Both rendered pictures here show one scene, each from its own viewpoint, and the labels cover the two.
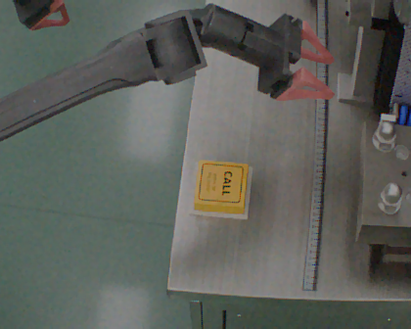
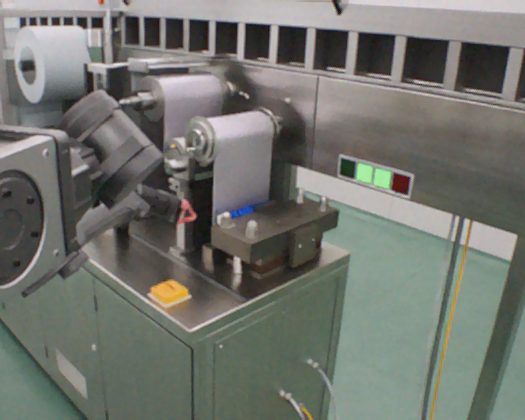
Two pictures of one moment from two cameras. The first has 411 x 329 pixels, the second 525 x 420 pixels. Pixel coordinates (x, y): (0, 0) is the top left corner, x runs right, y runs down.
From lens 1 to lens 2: 0.97 m
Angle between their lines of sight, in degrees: 55
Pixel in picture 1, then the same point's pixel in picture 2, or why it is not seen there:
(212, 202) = (173, 293)
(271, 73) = (172, 208)
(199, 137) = (138, 288)
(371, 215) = (250, 241)
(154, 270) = not seen: outside the picture
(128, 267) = not seen: outside the picture
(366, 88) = (189, 240)
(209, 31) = (143, 191)
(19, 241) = not seen: outside the picture
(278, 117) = (162, 269)
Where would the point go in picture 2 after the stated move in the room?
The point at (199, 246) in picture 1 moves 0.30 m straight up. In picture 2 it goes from (183, 313) to (182, 200)
